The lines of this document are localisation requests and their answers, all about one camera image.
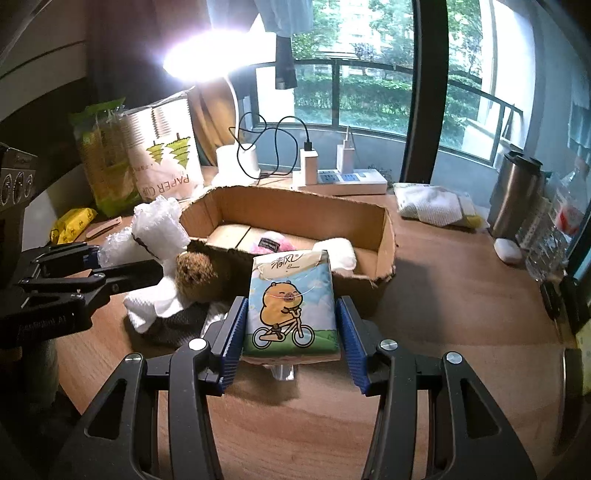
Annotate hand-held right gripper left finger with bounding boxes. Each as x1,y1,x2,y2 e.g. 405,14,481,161
48,296,250,480

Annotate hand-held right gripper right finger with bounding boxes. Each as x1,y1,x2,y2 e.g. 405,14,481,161
336,295,539,480

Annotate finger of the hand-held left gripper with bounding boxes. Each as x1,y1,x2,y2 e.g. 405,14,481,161
21,243,100,278
18,259,165,306

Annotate white cloth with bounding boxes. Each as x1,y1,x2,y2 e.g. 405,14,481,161
124,277,195,335

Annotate grey knit sock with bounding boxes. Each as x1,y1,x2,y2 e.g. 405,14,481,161
148,302,208,347

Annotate clear plastic bag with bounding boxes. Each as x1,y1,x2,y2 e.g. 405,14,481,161
99,195,192,273

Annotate brown plush toy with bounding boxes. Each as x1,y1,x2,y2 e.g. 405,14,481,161
174,251,220,303

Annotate cartoon printed tissue pack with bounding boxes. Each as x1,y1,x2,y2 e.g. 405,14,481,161
241,249,342,365

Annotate cardboard box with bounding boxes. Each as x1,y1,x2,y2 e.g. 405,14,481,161
178,185,398,315

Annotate white soft pad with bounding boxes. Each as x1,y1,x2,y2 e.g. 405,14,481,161
314,237,356,273

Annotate pink soft pouch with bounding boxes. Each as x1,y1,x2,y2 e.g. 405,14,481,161
249,233,296,257

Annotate small brown wooden stick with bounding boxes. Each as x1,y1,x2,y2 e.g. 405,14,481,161
85,217,123,240

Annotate yellow wipes packet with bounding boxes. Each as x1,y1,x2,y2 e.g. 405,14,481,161
50,208,99,244

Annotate green yellow snack package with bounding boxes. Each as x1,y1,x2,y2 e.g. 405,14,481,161
69,98,141,217

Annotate paper cup package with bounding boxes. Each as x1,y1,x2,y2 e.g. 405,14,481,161
121,90,204,204

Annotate white desk lamp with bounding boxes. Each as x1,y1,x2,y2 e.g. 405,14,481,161
161,25,264,185

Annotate yellow curtain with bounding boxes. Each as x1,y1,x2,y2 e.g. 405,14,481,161
191,83,236,167

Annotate white power strip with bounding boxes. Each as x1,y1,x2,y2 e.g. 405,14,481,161
292,168,389,195

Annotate white earbuds case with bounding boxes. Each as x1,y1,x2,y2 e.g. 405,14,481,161
493,237,523,265

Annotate white plug adapter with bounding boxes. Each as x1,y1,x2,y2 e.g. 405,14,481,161
335,127,356,175

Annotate small black device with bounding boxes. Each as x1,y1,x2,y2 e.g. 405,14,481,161
540,272,585,335

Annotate steel travel mug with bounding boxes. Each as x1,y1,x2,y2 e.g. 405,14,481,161
487,150,546,241

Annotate clear plastic water bottle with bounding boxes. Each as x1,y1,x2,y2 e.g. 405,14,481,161
524,168,591,282

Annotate hanging black garment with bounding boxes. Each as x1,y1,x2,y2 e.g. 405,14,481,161
274,34,298,90

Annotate black balcony railing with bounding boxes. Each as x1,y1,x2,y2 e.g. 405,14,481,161
254,58,525,167

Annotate hanging light blue garment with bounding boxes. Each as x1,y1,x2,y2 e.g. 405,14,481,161
205,0,315,35

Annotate white charger with cable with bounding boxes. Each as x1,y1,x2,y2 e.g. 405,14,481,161
300,148,319,185

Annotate black charging cable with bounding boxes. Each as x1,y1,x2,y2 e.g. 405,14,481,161
229,115,315,181

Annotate black window frame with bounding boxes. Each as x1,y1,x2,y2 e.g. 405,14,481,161
399,0,453,185

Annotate light blue wall cloth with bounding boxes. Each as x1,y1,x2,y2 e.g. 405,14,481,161
568,83,591,153

